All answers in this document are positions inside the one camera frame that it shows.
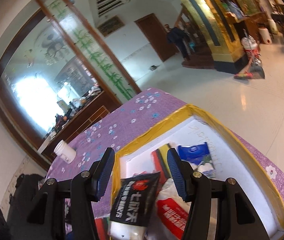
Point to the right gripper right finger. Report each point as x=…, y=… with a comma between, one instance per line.
x=219, y=205

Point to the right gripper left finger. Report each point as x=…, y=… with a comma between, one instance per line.
x=47, y=211

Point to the black red-logo packet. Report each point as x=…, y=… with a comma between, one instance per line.
x=133, y=206

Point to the white bag red text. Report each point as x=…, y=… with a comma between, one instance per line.
x=171, y=212

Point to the blue white tissue pack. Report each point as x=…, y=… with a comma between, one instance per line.
x=199, y=158

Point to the yellow red sponge pack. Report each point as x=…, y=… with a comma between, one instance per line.
x=159, y=158

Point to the red green sponge pack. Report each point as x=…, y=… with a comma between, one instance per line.
x=102, y=226

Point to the white plastic jar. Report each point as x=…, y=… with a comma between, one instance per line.
x=65, y=152

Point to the purple floral tablecloth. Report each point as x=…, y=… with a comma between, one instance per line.
x=128, y=125

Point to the black backpack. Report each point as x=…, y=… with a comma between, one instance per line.
x=25, y=190

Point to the yellow taped foam box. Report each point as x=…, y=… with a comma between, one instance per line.
x=210, y=148

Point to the broom and dustpan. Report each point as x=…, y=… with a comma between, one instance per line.
x=254, y=68

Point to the wooden door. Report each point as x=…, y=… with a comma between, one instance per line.
x=154, y=31

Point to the person in dark clothes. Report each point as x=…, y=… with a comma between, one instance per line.
x=177, y=37

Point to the framed wall picture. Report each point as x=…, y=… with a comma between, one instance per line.
x=110, y=26

